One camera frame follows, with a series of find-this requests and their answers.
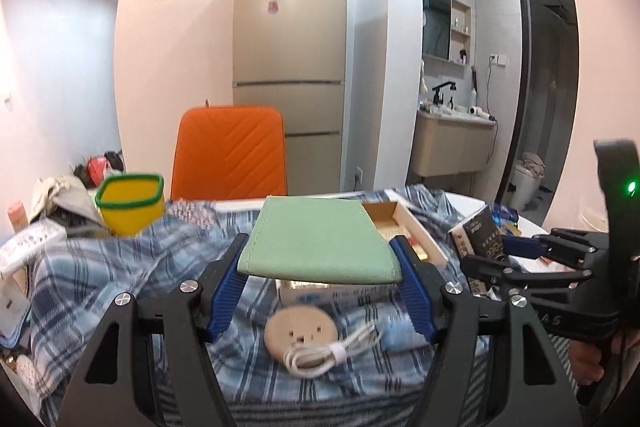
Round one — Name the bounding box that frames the green wallet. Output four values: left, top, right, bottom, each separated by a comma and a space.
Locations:
238, 196, 401, 285

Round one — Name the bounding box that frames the white cable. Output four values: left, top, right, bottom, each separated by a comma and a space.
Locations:
282, 323, 384, 379

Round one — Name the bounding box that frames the blue plaid cloth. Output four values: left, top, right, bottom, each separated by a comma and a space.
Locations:
29, 202, 434, 426

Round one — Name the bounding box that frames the black cigarette pack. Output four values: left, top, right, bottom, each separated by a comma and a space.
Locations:
448, 205, 506, 261

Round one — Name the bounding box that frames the red bag on floor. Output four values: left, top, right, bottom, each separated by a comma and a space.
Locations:
86, 156, 112, 186

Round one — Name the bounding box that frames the round beige power bank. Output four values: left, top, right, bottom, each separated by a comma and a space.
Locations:
264, 306, 338, 363

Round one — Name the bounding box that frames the white power strip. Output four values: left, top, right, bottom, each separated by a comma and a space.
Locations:
1, 222, 66, 280

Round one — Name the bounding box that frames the blue tissue pack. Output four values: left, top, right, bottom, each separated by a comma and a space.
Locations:
378, 314, 431, 352

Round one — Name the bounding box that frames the dark blue box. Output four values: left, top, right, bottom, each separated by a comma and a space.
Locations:
489, 204, 522, 236

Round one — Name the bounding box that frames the yellow green-rimmed container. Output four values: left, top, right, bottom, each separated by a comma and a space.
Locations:
94, 173, 165, 236

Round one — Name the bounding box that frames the white trash bin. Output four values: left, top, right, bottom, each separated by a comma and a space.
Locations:
509, 152, 546, 211

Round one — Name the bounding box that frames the beige bag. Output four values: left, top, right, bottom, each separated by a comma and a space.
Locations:
28, 176, 111, 239

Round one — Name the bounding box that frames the white hair dryer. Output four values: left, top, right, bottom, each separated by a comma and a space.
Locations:
469, 106, 496, 121

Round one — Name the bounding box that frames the gold cigarette pack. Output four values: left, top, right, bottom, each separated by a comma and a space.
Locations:
408, 236, 434, 262

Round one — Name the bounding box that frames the beige refrigerator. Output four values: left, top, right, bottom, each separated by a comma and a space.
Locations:
233, 0, 347, 195

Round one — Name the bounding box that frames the orange chair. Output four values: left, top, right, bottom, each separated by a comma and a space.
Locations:
170, 106, 288, 200

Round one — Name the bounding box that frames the person's right hand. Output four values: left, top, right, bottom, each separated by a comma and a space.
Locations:
568, 340, 604, 386

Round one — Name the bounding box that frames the bathroom mirror cabinet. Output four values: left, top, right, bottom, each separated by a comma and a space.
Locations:
422, 0, 472, 66

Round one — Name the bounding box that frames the black faucet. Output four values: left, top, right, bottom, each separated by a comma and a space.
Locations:
432, 80, 457, 106

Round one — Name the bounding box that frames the beige bathroom vanity cabinet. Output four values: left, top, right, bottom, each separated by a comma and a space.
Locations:
409, 110, 497, 178

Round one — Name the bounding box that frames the open cardboard box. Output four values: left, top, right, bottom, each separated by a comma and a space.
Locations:
268, 197, 448, 306

